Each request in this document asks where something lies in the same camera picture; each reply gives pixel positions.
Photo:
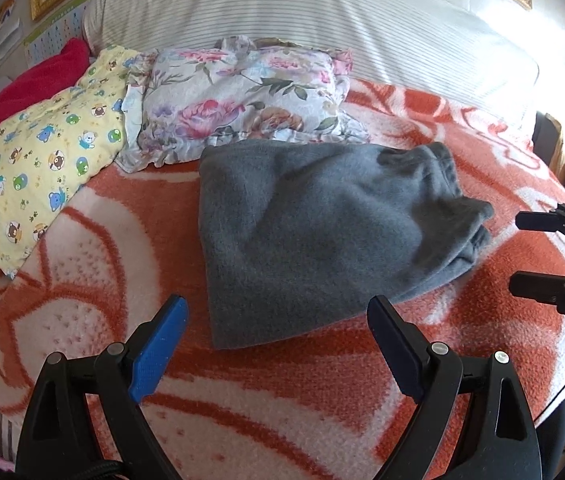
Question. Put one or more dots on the wall chart poster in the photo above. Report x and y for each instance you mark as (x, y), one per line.
(55, 37)

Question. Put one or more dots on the orange white blanket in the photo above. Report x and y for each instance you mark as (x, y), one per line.
(112, 240)

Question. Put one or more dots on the white striped bolster pillow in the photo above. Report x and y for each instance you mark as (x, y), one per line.
(312, 10)

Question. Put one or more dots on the yellow bear print pillow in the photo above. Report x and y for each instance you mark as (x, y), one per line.
(27, 160)

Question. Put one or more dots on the wooden chair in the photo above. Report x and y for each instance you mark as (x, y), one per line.
(548, 135)

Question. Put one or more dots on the grey pants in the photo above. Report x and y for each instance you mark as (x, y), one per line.
(312, 230)

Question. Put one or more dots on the red cushion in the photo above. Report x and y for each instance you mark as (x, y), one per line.
(22, 85)

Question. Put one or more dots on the paper with orange drawing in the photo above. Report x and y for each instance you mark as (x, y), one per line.
(6, 15)

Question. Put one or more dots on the floral pillow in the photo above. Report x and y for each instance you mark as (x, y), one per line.
(232, 95)

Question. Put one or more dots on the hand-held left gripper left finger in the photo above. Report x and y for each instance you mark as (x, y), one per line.
(160, 350)

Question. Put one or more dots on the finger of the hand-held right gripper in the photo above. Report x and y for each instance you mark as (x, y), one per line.
(532, 285)
(537, 221)

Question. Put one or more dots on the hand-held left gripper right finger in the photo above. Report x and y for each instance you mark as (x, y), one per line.
(397, 350)

